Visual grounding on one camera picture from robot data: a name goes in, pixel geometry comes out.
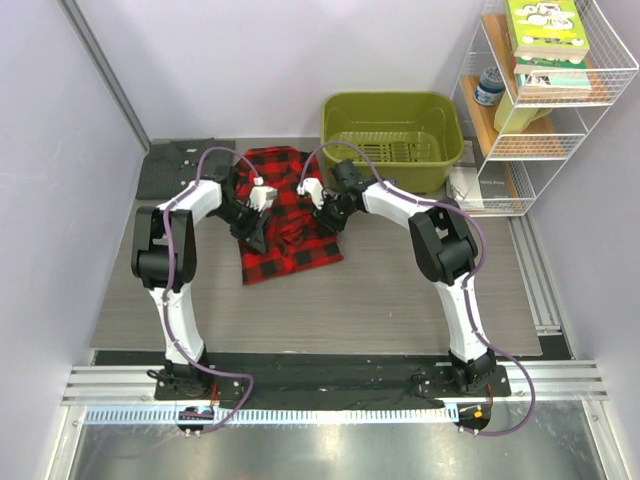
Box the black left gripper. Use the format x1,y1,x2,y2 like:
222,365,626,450
211,202,271,255

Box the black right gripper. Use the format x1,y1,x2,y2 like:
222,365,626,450
309,194,357,240

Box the red black plaid shirt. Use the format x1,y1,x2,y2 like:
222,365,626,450
234,146,344,286

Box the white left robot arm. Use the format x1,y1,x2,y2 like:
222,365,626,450
131,177,277,399

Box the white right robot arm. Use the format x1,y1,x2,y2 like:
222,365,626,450
297,160,496,395

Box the olive green plastic basin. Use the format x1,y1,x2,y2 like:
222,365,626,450
321,92,464,194

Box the folded dark grey shirt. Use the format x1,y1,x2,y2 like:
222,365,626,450
135,138,236,200

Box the white booklet on table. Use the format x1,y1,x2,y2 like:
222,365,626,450
445,166,484,210

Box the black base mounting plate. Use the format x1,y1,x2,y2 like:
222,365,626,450
95,350,511,411

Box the yellow green pitcher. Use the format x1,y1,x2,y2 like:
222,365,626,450
493,94,552,134

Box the blue white jar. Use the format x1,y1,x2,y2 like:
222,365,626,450
474,67,505,106

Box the stacked books lower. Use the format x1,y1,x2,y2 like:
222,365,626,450
513,57,592,91

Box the green white book top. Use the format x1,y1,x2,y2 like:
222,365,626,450
504,0,590,62

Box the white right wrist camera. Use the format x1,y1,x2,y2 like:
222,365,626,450
296,177,325,210

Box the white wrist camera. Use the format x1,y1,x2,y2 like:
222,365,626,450
248,176,278,212
296,177,325,210

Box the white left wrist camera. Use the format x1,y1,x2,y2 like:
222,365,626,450
248,176,278,212

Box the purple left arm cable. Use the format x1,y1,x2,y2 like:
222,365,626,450
160,147,265,460

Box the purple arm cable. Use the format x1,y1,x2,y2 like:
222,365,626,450
160,147,265,460
297,141,537,436

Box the white slotted cable duct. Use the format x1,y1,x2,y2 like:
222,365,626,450
84,404,459,427

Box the white wire shelf rack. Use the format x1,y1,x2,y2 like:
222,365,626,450
452,1,639,216

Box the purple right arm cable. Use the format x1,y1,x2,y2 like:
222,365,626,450
297,141,537,436

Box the aluminium rail frame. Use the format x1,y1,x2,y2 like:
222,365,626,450
61,360,608,406

